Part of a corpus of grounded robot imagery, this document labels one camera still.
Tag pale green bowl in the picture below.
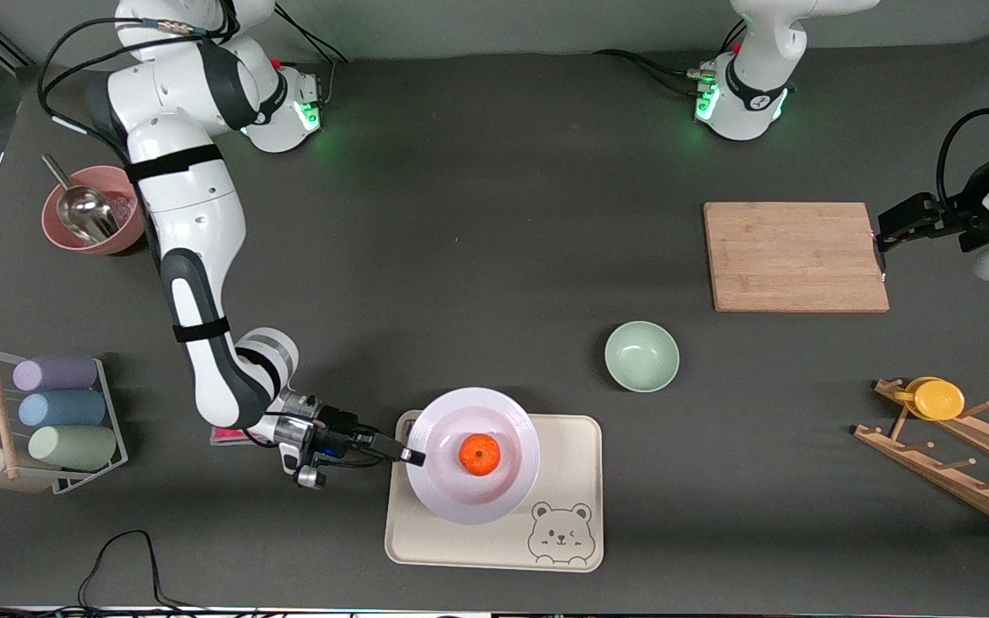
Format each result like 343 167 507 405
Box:
604 321 681 394

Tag wooden cutting board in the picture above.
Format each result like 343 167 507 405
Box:
704 202 891 313

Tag white wire cup holder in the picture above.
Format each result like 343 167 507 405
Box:
0 345 129 496

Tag folded pink cloth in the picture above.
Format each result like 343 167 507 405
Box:
209 425 270 446

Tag metal scoop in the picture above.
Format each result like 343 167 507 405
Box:
41 154 120 244

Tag purple cup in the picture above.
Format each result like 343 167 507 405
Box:
12 354 99 393

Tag wooden peg cup rack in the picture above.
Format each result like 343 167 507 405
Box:
853 378 989 542

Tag orange fruit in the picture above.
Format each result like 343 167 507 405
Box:
458 433 501 476

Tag pink bowl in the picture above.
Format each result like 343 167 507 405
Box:
41 165 150 256

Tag green cup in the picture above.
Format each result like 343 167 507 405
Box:
28 425 118 471

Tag yellow cup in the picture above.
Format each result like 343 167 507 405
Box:
894 376 967 421

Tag black cable on table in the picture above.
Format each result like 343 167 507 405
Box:
0 530 306 618

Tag black base cable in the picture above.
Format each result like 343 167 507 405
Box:
593 26 749 97
271 4 354 104

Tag cream bear print tray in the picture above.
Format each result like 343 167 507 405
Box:
385 410 604 573

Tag blue cup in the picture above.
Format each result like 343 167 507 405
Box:
18 391 106 428

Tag white round plate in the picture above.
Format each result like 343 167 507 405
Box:
406 387 541 526

